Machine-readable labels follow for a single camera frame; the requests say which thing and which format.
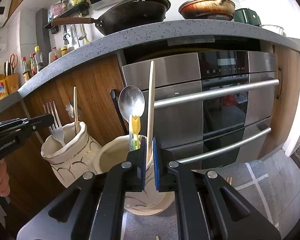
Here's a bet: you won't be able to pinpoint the plain wooden cabinet door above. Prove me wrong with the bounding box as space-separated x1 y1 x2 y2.
0 102 63 230

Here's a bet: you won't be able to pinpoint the pale cream chopstick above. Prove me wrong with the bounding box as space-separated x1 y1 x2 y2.
73 87 80 134
145 60 155 169

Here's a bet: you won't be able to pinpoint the silver fork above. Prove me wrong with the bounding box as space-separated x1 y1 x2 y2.
43 101 65 147

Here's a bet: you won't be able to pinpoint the silver hanging spatula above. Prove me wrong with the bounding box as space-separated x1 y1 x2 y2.
70 24 82 49

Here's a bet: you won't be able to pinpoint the green air fryer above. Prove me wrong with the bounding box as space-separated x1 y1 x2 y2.
234 8 262 27

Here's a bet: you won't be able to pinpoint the white jug red cap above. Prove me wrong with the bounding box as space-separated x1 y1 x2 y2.
48 47 59 65

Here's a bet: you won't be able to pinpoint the black wok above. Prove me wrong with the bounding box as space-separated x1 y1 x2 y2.
51 0 171 36

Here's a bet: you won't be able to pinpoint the large silver spoon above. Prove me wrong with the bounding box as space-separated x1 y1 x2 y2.
118 85 145 128

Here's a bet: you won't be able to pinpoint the grey speckled kitchen counter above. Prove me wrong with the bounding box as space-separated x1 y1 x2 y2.
0 19 300 113

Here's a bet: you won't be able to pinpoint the yellow knife block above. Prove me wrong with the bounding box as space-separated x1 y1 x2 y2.
5 73 20 96

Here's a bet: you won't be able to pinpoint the black hanging peeler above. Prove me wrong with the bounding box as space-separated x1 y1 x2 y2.
63 24 70 46

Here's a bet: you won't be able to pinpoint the yellow cooking oil bottle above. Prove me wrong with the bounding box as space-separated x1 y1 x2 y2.
0 66 9 104

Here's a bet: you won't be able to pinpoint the white dish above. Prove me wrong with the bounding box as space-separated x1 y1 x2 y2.
261 25 285 36

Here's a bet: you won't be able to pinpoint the pink packet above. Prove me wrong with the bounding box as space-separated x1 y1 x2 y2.
49 4 64 22

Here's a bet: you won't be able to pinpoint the narrow wooden cabinet door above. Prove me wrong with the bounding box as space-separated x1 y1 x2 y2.
272 45 300 160

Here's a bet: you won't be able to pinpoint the yellow hanging ladle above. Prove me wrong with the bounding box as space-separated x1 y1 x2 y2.
79 14 92 43

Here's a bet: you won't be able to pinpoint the clear bottle yellow cap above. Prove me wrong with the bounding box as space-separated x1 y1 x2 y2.
34 46 45 72

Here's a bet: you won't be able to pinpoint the red handled scissors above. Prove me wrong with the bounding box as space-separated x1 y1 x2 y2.
9 54 18 74

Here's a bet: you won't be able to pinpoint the dark sauce bottle red cap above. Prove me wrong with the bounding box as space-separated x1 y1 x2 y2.
22 57 31 82
29 53 38 77

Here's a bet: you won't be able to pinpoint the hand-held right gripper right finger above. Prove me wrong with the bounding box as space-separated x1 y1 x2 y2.
152 137 282 240

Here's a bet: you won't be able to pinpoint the stainless steel built-in oven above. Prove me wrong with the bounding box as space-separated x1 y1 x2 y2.
122 51 280 150

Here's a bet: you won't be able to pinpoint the black wall shelf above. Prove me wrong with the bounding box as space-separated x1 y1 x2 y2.
44 2 90 34

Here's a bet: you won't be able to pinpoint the small silver spoon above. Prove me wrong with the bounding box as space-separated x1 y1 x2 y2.
66 102 82 118

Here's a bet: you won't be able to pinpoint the white floral ceramic utensil holder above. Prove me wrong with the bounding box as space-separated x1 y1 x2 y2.
41 121 175 205

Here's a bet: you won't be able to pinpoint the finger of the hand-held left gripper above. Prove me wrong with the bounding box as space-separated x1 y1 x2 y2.
0 114 54 137

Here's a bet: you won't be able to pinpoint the grey checked tablecloth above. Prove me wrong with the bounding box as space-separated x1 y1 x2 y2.
120 159 280 240

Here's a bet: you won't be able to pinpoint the rusty frying pan wooden handle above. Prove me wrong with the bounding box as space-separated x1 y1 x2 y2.
179 0 248 20

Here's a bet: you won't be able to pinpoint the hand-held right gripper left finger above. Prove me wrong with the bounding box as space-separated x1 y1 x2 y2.
27 137 147 240

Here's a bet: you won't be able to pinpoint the wooden cabinet door black handle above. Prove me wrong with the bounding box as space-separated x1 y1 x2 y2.
24 55 128 188

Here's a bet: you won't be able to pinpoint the person's left hand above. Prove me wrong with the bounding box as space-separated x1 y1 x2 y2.
0 160 11 197

